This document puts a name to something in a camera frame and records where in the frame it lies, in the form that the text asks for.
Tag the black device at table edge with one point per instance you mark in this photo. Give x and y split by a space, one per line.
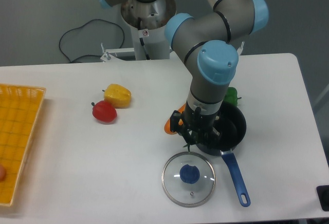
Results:
323 195

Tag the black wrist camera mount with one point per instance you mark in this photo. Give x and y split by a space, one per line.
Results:
175 118

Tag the green bell pepper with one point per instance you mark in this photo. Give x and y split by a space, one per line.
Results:
231 96

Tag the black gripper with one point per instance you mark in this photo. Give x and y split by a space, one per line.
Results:
194 120

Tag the orange bread loaf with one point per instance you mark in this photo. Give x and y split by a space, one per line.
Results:
167 124

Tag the green onion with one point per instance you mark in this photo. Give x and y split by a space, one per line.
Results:
191 138

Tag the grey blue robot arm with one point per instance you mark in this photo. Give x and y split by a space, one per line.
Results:
203 45

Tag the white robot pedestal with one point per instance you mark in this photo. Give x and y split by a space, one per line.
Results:
147 22

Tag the black pot blue handle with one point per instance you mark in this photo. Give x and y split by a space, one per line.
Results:
230 130

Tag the yellow bell pepper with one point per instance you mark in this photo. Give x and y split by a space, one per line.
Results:
117 95

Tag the yellow woven basket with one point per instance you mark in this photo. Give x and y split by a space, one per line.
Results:
20 107

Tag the white table clamp bracket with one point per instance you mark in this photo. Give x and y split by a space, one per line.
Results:
241 48

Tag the glass lid blue knob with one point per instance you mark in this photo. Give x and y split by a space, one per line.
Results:
188 179

